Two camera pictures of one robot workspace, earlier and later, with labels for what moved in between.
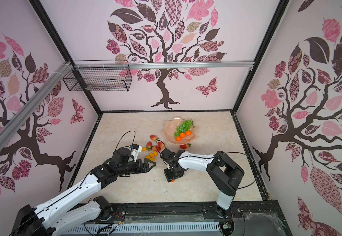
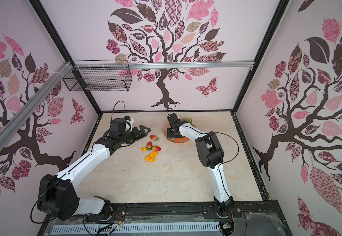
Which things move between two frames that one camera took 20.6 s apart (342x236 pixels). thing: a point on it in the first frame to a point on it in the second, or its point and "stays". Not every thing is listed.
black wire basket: (114, 79) stays
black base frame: (256, 218) stays
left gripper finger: (148, 169) to (143, 136)
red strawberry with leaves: (149, 146) stays
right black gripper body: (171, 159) to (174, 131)
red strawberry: (154, 137) stays
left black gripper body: (136, 167) to (130, 136)
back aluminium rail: (116, 66) stays
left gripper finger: (146, 161) to (144, 130)
